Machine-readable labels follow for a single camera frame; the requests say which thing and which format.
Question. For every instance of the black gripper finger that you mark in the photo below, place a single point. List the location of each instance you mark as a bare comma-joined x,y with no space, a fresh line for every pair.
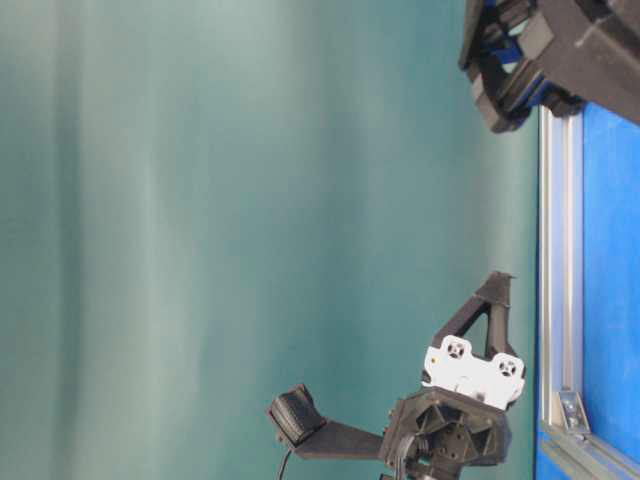
492,299

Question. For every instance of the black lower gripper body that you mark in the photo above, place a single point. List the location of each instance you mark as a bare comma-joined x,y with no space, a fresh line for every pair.
458,418

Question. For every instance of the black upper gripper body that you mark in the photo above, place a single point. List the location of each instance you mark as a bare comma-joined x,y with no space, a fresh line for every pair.
558,54

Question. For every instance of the aluminium frame vertical rail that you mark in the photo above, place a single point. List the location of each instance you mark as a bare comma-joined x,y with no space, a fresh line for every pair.
560,284

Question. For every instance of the silver lower corner bracket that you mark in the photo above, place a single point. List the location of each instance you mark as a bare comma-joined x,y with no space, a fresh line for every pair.
573,414

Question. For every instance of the aluminium frame lower rail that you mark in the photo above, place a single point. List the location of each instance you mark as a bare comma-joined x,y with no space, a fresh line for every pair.
585,456

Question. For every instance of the black wrist camera lower gripper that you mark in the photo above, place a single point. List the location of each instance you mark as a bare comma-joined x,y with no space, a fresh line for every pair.
294,416

